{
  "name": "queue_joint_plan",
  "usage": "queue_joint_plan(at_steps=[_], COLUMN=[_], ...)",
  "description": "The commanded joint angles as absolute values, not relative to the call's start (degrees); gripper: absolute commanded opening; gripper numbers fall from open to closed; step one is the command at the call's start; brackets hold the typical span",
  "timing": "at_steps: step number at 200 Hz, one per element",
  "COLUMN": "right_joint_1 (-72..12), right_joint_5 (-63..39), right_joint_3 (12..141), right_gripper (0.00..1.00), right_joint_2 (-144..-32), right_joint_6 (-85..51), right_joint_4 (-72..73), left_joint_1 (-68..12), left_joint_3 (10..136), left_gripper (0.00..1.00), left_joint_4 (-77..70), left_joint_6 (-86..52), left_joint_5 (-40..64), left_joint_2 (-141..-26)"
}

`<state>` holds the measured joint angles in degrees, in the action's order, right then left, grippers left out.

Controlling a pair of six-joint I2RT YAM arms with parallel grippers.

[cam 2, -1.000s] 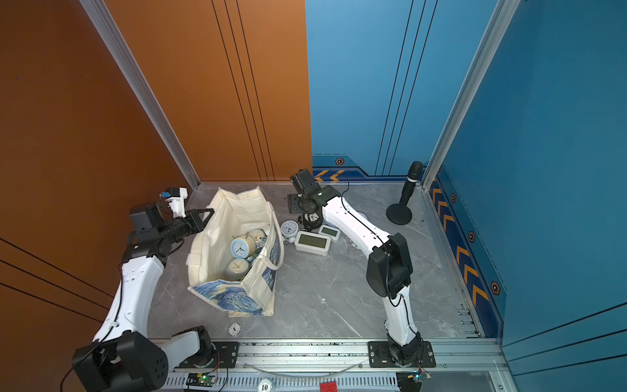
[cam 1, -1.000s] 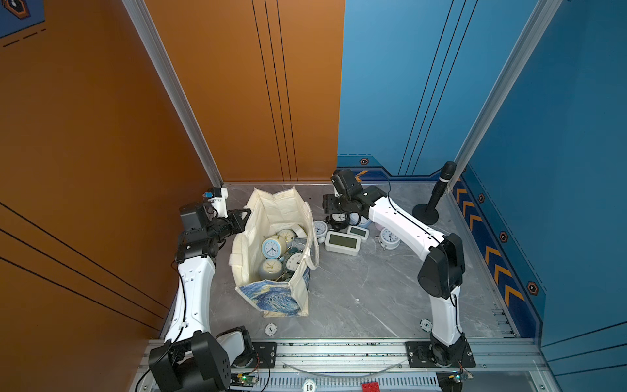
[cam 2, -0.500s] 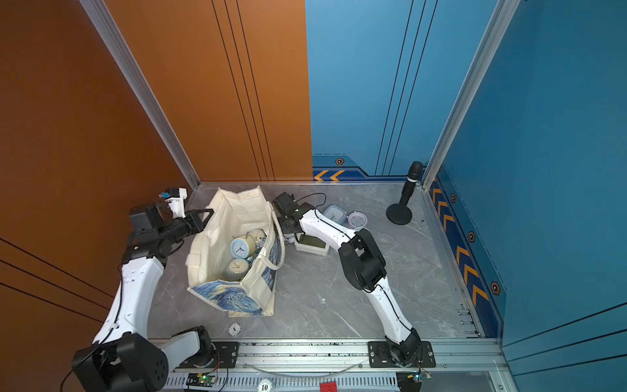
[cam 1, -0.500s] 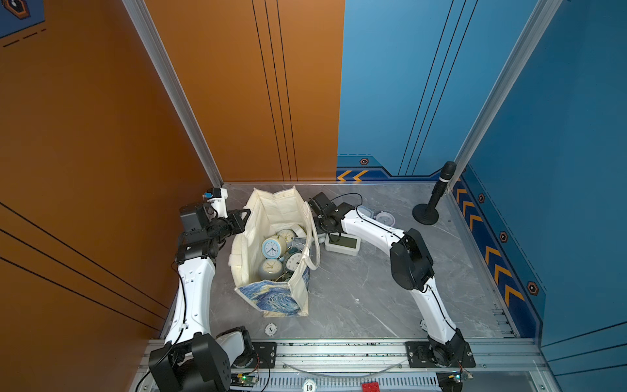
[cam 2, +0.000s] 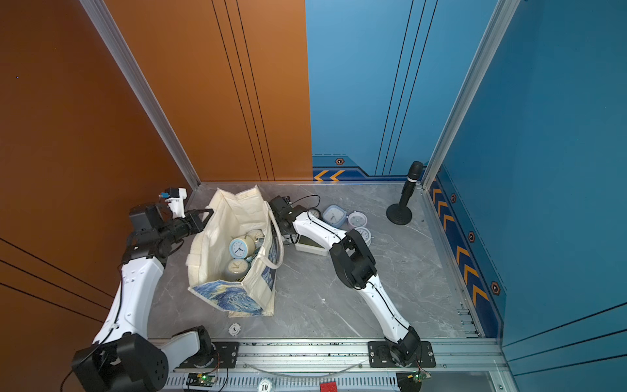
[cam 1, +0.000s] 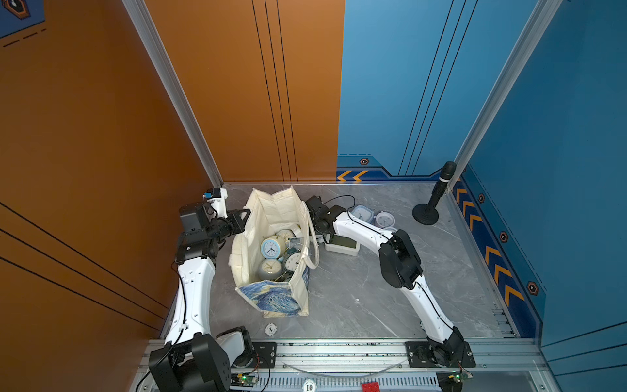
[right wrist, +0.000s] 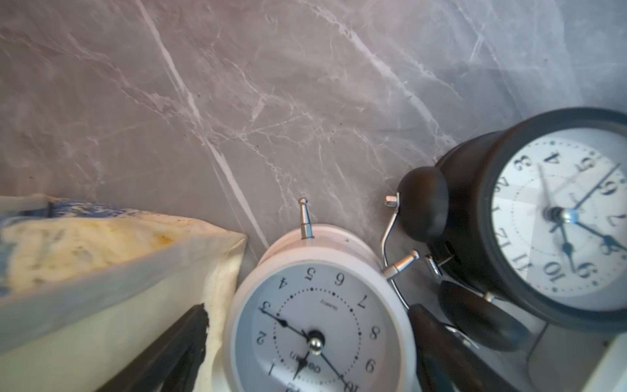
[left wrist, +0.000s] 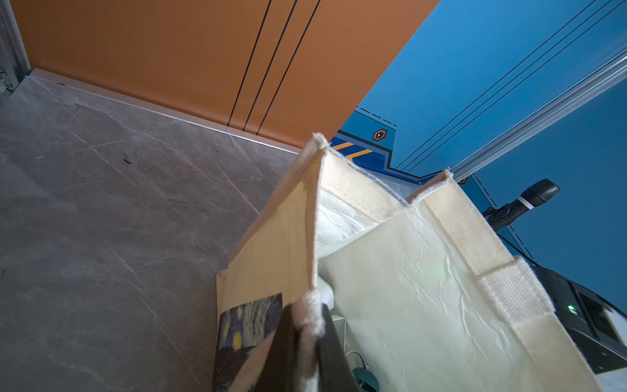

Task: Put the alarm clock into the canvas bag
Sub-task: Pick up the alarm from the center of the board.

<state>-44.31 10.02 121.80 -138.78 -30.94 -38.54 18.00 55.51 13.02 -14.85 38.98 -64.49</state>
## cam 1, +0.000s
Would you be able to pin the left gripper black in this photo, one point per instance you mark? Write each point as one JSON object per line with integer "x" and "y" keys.
{"x": 237, "y": 224}

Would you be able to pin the large white digital clock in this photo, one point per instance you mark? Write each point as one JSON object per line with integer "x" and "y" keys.
{"x": 342, "y": 245}

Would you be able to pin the dark teal alarm clock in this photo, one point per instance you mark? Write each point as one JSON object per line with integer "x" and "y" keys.
{"x": 292, "y": 262}

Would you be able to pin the yellow blue twin-bell clock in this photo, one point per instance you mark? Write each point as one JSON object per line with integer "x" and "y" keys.
{"x": 274, "y": 247}

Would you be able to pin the cream canvas bag starry print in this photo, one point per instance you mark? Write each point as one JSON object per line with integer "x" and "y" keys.
{"x": 288, "y": 295}

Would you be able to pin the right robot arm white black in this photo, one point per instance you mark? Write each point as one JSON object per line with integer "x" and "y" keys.
{"x": 400, "y": 267}

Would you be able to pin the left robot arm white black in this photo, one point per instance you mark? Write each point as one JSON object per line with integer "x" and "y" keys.
{"x": 191, "y": 358}

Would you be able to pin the light blue square alarm clock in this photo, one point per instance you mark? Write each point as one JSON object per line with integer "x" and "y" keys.
{"x": 363, "y": 213}

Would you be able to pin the pink round alarm clock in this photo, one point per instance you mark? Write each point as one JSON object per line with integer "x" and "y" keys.
{"x": 384, "y": 220}

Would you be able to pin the black microphone on stand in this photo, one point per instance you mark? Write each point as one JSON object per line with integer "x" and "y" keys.
{"x": 427, "y": 214}

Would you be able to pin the white round marker left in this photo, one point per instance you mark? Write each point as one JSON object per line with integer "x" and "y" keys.
{"x": 271, "y": 329}

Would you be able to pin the green circuit board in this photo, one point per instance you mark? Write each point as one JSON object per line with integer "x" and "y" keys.
{"x": 244, "y": 380}

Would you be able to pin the white round number tag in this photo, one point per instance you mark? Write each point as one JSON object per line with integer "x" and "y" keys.
{"x": 309, "y": 385}

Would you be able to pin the red block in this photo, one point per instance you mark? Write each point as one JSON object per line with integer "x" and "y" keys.
{"x": 371, "y": 387}

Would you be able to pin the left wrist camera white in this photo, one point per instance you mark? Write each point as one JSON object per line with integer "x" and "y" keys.
{"x": 216, "y": 199}

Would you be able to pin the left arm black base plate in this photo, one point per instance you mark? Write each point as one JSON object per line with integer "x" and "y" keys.
{"x": 263, "y": 355}

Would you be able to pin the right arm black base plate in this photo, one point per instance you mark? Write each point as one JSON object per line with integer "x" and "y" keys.
{"x": 423, "y": 354}

